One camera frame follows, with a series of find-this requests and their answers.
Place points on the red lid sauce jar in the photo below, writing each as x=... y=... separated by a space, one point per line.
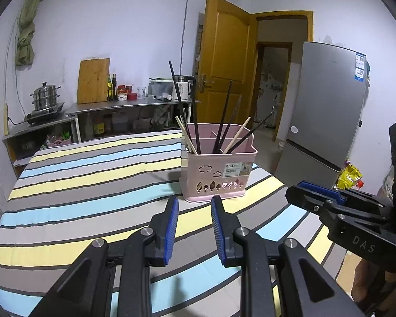
x=122 y=95

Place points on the white electric kettle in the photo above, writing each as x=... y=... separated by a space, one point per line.
x=184 y=89

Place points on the pink utensil basket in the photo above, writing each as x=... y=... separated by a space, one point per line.
x=211 y=171

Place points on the low steel shelf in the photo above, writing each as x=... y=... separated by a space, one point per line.
x=36 y=130

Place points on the steel steamer pot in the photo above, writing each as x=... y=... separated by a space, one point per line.
x=45 y=97

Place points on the yellow snack bags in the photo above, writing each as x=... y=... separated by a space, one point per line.
x=349 y=176

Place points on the wooden cutting board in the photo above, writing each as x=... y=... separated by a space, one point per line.
x=94 y=81

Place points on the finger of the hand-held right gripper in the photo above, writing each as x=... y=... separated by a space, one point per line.
x=307 y=199
x=320 y=190

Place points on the small red jar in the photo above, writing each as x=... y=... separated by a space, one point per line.
x=129 y=89

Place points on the beige wooden chopstick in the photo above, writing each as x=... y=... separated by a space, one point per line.
x=184 y=133
x=239 y=132

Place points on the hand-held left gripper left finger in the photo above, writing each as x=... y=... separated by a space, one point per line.
x=171 y=231

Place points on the small pink basket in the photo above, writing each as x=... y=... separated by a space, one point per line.
x=59 y=141

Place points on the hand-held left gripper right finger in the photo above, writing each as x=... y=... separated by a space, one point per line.
x=218 y=231

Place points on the steel counter table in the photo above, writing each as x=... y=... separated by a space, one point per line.
x=125 y=104

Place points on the red round container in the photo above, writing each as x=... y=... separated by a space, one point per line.
x=132 y=96

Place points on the beige power strip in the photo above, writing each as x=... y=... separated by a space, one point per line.
x=6 y=119

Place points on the person's right hand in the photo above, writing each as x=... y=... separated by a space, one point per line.
x=364 y=275

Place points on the green hanging cloth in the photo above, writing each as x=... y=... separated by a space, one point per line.
x=26 y=33

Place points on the clear drinking glass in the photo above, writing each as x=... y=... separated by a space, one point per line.
x=141 y=93

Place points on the wooden door frame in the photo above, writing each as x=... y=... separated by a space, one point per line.
x=283 y=15

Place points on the striped tablecloth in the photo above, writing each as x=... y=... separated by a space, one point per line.
x=85 y=185

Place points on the yellow wooden door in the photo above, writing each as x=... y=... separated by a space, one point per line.
x=224 y=46

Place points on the black chopstick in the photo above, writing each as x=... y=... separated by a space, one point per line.
x=232 y=119
x=224 y=112
x=194 y=115
x=178 y=95
x=254 y=130

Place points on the dark oil bottle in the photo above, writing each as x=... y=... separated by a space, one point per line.
x=114 y=89
x=109 y=89

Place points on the white plastic container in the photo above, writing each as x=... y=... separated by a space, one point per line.
x=160 y=87

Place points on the silver refrigerator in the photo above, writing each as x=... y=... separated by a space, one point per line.
x=323 y=105

